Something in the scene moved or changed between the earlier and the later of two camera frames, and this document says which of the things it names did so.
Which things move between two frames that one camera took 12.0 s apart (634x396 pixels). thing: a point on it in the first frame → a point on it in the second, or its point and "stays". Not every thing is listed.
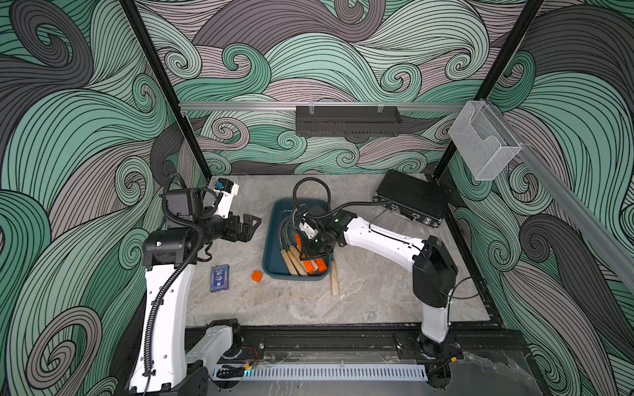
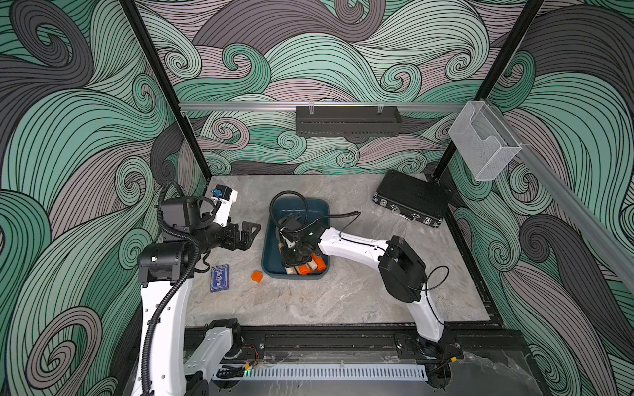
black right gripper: x=309 y=253 → x=286 y=259
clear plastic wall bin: x=485 y=142 stays
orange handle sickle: x=321 y=265 stays
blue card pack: x=220 y=278 stays
